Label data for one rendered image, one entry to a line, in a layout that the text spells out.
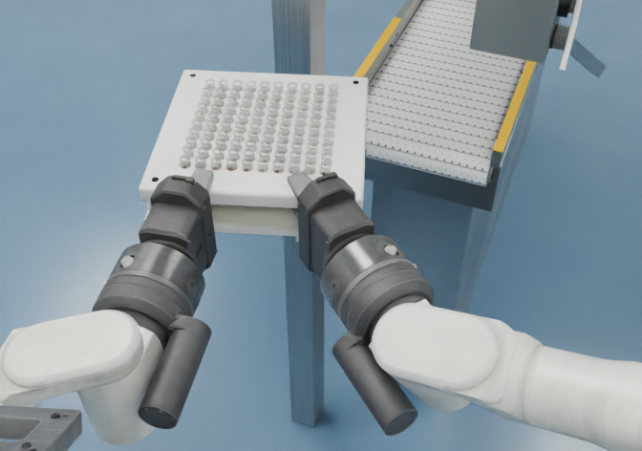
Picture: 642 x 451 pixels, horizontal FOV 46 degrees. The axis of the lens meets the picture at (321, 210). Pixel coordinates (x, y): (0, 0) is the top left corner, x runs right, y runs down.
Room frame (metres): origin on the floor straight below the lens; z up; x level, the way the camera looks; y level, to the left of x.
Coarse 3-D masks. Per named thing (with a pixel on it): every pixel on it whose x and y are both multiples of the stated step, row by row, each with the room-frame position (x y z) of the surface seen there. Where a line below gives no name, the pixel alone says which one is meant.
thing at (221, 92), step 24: (216, 96) 0.78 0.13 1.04; (240, 96) 0.79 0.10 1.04; (264, 96) 0.79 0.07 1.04; (288, 96) 0.78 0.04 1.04; (216, 120) 0.74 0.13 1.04; (240, 120) 0.73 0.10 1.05; (288, 120) 0.73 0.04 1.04; (312, 120) 0.73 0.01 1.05; (216, 144) 0.69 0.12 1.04; (240, 144) 0.68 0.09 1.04; (264, 144) 0.69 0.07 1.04; (312, 144) 0.69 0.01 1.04
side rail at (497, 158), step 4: (536, 64) 1.20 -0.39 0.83; (532, 72) 1.15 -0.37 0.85; (532, 76) 1.17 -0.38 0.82; (528, 84) 1.12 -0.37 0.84; (524, 96) 1.10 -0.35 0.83; (520, 108) 1.05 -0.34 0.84; (516, 120) 1.03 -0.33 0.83; (512, 128) 0.99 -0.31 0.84; (512, 132) 1.01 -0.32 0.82; (508, 140) 0.97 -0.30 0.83; (504, 148) 0.93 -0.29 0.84; (492, 152) 0.92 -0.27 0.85; (496, 152) 0.92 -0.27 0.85; (504, 152) 0.95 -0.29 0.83; (492, 156) 0.92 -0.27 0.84; (496, 156) 0.92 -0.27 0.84; (500, 156) 0.92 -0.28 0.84; (492, 160) 0.92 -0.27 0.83; (496, 160) 0.92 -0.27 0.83; (500, 160) 0.92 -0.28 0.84; (492, 164) 0.92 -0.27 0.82; (496, 164) 0.92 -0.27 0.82; (500, 164) 0.92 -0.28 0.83
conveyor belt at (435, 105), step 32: (448, 0) 1.48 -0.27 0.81; (416, 32) 1.34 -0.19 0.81; (448, 32) 1.34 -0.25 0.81; (384, 64) 1.23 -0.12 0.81; (416, 64) 1.23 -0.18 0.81; (448, 64) 1.23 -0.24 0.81; (480, 64) 1.23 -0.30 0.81; (512, 64) 1.23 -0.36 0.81; (384, 96) 1.12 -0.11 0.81; (416, 96) 1.12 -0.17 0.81; (448, 96) 1.12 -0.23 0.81; (480, 96) 1.12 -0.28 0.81; (512, 96) 1.12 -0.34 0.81; (384, 128) 1.03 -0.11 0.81; (416, 128) 1.03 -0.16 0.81; (448, 128) 1.03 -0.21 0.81; (480, 128) 1.03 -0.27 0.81; (384, 160) 0.98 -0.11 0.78; (416, 160) 0.96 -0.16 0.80; (448, 160) 0.95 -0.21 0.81; (480, 160) 0.94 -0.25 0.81
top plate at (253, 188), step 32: (192, 96) 0.80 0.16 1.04; (256, 96) 0.80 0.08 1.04; (352, 96) 0.80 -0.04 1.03; (320, 128) 0.73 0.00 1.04; (352, 128) 0.73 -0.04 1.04; (160, 160) 0.67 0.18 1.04; (192, 160) 0.67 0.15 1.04; (224, 160) 0.67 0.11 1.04; (256, 160) 0.67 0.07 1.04; (288, 160) 0.67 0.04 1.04; (320, 160) 0.67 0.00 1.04; (352, 160) 0.67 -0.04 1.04; (224, 192) 0.61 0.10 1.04; (256, 192) 0.61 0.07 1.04; (288, 192) 0.61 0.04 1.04
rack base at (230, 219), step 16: (224, 208) 0.63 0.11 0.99; (240, 208) 0.63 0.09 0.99; (256, 208) 0.63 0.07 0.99; (272, 208) 0.63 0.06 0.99; (288, 208) 0.63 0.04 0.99; (224, 224) 0.61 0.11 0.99; (240, 224) 0.61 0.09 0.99; (256, 224) 0.61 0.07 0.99; (272, 224) 0.61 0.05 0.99; (288, 224) 0.61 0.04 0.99
